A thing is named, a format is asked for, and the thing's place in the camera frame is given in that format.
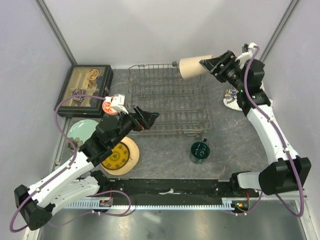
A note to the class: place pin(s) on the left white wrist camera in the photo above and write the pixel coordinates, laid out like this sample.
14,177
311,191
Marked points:
121,99

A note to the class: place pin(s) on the black glass-lid jewelry box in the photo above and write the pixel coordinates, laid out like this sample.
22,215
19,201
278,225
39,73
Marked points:
83,82

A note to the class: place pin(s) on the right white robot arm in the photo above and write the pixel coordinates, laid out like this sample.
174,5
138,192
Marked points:
286,170

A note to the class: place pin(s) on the beige bird plate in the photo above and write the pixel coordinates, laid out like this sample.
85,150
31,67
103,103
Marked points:
133,159

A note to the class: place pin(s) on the crumpled white printed cloth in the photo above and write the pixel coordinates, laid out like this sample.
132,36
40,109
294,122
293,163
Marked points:
232,100

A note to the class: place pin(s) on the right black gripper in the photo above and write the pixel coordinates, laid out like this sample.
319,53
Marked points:
213,65

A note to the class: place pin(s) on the red patterned small bowl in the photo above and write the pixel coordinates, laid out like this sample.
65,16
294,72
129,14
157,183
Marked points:
110,105

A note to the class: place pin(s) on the dark green mug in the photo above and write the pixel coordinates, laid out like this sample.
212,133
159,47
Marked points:
199,151

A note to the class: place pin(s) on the grey wire dish rack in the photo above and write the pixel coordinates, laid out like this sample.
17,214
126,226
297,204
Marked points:
182,104

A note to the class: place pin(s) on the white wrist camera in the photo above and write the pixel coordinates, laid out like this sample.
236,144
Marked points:
248,51
121,99

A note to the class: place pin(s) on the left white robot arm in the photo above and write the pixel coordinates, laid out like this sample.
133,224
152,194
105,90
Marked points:
38,202

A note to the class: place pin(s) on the yellow patterned plate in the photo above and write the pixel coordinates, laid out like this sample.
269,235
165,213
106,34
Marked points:
119,157

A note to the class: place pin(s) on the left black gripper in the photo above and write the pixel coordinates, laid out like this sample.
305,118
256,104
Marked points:
142,120

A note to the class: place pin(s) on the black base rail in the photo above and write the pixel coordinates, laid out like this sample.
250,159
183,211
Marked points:
165,187

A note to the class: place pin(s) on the beige paper cup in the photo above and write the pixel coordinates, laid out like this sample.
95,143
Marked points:
190,67

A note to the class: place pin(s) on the grey slotted cable duct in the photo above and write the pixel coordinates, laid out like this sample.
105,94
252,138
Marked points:
161,202

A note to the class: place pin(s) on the mint green plate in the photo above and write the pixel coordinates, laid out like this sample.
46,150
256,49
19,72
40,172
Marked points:
82,130

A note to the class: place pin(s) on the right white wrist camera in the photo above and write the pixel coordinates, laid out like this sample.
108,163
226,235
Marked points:
248,51

